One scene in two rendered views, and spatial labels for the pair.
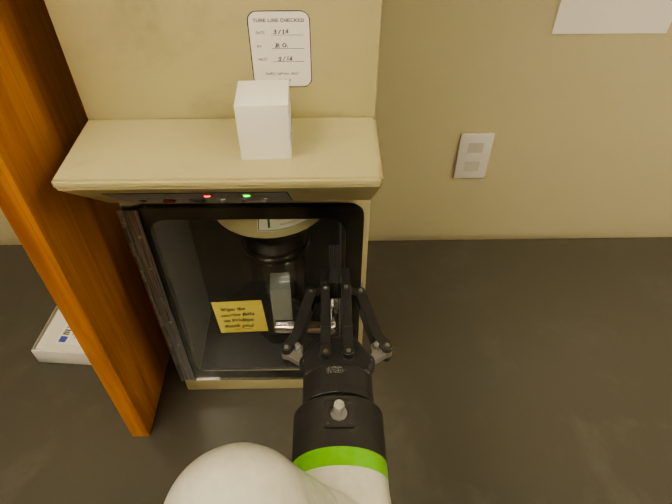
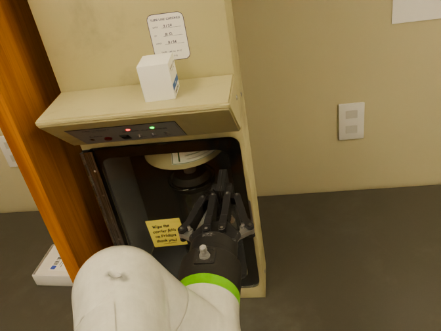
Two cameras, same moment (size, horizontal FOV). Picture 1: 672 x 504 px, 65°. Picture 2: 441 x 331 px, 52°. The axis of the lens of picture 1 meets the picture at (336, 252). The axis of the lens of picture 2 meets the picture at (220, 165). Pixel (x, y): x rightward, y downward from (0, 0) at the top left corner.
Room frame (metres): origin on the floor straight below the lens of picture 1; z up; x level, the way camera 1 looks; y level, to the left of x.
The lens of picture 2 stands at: (-0.21, -0.14, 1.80)
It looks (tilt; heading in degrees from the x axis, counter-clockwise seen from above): 33 degrees down; 11
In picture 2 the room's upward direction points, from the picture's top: 10 degrees counter-clockwise
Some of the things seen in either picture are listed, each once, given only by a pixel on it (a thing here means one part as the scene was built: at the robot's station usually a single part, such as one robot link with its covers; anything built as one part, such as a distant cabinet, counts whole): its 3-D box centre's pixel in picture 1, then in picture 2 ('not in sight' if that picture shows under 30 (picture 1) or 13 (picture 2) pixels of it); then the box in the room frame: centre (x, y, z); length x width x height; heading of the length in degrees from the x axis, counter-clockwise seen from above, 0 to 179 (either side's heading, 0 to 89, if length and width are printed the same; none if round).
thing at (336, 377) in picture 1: (337, 374); (214, 244); (0.32, 0.00, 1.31); 0.09 x 0.08 x 0.07; 1
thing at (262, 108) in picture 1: (265, 120); (159, 77); (0.47, 0.07, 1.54); 0.05 x 0.05 x 0.06; 3
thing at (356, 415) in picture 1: (338, 436); (209, 278); (0.25, 0.00, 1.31); 0.09 x 0.06 x 0.12; 91
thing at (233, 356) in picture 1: (260, 306); (179, 223); (0.52, 0.12, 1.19); 0.30 x 0.01 x 0.40; 91
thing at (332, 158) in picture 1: (231, 184); (144, 123); (0.47, 0.11, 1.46); 0.32 x 0.11 x 0.10; 91
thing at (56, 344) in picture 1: (87, 333); (70, 264); (0.64, 0.50, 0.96); 0.16 x 0.12 x 0.04; 86
